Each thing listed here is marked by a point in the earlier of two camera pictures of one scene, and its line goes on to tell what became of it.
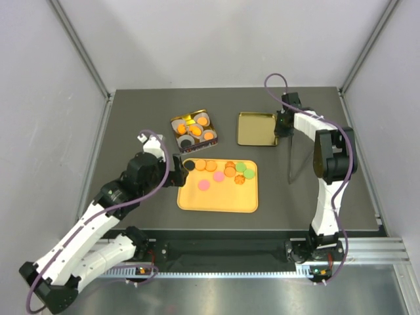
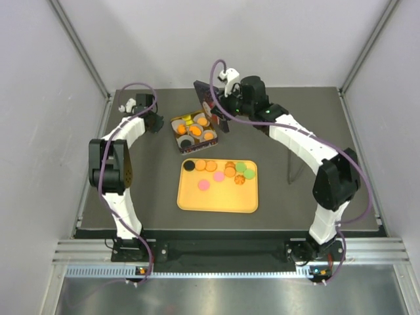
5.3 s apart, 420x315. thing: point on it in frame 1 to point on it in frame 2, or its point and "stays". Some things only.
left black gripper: (176, 178) to (159, 123)
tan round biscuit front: (202, 121) stays
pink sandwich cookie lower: (204, 185) stays
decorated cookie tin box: (193, 131) stays
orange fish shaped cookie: (195, 129) stays
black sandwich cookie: (186, 143) stays
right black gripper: (279, 132) to (224, 102)
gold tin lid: (256, 129) to (207, 98)
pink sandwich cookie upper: (218, 176) stays
